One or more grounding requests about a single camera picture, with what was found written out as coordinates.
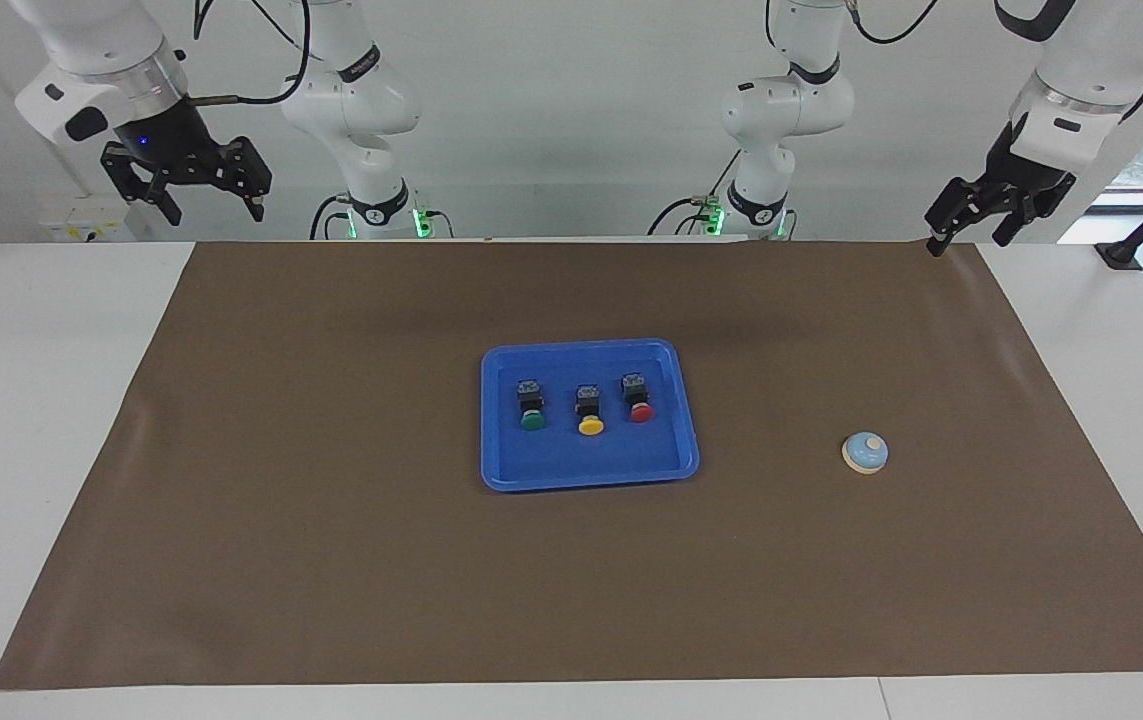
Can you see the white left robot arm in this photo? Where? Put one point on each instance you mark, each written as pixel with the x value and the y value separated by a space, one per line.
pixel 791 110

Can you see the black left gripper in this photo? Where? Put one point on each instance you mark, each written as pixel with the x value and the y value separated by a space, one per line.
pixel 1026 175

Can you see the white wall socket box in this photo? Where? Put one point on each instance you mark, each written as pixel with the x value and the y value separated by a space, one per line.
pixel 81 222

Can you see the red push button switch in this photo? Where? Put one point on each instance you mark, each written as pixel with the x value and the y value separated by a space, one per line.
pixel 637 398

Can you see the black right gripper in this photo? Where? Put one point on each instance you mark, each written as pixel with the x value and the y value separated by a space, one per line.
pixel 176 150

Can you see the yellow push button switch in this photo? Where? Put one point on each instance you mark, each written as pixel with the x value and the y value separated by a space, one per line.
pixel 589 412

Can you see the light blue service bell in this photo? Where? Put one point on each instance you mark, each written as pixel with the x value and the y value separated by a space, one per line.
pixel 866 452

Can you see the brown table mat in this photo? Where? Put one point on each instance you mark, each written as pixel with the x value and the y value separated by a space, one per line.
pixel 331 550

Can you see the blue plastic tray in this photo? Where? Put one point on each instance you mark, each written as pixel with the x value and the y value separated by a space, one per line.
pixel 631 455

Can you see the green push button switch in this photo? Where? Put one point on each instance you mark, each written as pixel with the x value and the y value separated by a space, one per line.
pixel 531 405

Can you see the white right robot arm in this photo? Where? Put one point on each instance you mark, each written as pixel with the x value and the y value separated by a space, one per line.
pixel 361 110

